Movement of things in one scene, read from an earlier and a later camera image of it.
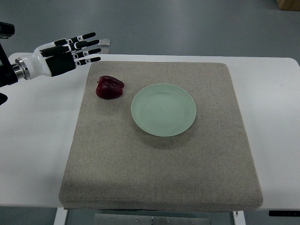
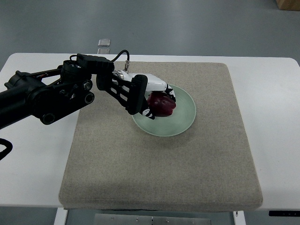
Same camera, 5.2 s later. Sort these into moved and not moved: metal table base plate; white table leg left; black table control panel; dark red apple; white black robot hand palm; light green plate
Moved: white black robot hand palm; dark red apple
Not moved: black table control panel; metal table base plate; light green plate; white table leg left
